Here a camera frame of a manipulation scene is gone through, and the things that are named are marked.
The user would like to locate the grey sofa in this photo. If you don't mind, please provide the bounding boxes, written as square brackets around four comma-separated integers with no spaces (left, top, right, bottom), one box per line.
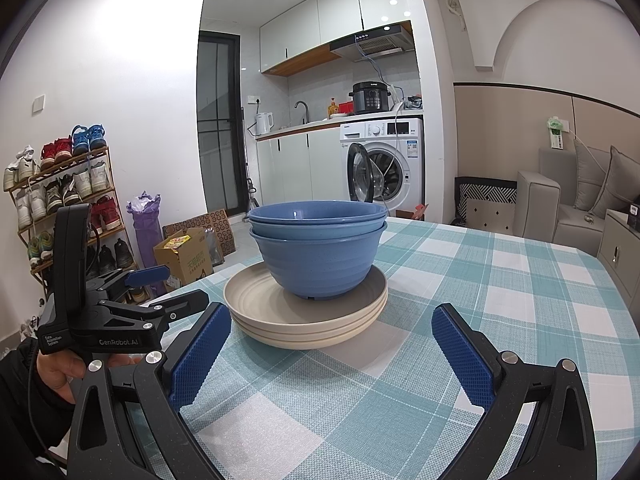
[515,145,640,256]

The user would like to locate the white washing machine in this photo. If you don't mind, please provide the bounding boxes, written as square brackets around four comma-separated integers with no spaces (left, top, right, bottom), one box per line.
[340,118,425,213]

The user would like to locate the black pressure cooker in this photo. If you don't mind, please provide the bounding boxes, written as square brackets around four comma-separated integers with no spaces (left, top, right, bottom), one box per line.
[348,81,391,115]

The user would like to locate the steel range hood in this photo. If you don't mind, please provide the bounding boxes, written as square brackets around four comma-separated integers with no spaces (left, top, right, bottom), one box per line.
[330,22,415,61]

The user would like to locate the mop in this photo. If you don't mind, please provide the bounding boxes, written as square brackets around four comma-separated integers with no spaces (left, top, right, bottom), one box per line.
[245,182,262,222]

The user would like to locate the purple plastic bag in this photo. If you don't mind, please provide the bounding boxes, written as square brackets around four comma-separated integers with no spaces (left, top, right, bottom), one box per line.
[126,191,166,296]

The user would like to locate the grey cushion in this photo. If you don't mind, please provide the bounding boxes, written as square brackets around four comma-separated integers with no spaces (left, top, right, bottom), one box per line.
[572,137,613,211]
[589,146,640,218]

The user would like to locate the cream plate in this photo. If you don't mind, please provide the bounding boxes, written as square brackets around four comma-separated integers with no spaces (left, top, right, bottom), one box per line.
[229,305,388,340]
[235,317,386,351]
[223,261,389,328]

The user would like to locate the dark glass door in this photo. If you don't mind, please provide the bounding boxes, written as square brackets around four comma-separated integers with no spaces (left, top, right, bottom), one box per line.
[196,31,248,213]

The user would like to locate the grey side cabinet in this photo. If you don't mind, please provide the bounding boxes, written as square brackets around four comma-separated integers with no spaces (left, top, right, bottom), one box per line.
[597,208,640,306]

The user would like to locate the person's left forearm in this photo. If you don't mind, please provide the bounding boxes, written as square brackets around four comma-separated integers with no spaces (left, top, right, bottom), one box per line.
[0,337,81,461]

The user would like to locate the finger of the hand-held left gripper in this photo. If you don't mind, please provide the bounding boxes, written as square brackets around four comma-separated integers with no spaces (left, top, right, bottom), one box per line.
[100,289,211,335]
[87,266,172,303]

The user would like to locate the white rug patterned border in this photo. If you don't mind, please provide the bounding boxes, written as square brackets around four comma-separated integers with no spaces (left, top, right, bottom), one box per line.
[454,176,520,238]

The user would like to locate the white upper kitchen cabinets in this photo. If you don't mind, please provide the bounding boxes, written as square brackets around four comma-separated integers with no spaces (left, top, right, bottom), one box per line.
[259,0,401,77]

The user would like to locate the person's left hand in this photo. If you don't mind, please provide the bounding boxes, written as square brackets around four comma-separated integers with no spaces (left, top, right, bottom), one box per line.
[34,347,145,404]

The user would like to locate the brown cardboard box yellow contents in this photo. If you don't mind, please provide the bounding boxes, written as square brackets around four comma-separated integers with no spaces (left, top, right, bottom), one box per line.
[153,227,216,286]

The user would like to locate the shoe rack with shoes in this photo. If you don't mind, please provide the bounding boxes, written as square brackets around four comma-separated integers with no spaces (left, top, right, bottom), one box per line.
[2,125,136,281]

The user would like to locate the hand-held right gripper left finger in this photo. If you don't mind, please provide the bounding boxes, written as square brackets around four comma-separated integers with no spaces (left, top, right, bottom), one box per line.
[66,301,233,480]

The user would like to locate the white kitchen cabinets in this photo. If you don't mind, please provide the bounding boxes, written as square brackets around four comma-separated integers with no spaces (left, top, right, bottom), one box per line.
[256,132,346,206]
[259,0,401,77]

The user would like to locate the blue bowl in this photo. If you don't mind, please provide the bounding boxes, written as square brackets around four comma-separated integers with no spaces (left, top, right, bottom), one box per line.
[249,219,389,239]
[247,201,389,225]
[251,230,387,302]

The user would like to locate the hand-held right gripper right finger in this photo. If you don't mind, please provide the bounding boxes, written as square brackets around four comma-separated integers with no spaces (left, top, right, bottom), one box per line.
[431,304,598,480]

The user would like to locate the white lower kitchen cabinets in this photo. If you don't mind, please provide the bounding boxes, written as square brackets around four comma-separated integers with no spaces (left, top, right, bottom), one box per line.
[256,132,346,206]

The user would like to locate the teal checked tablecloth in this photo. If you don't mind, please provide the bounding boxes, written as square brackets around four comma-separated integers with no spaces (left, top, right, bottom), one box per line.
[145,217,640,480]

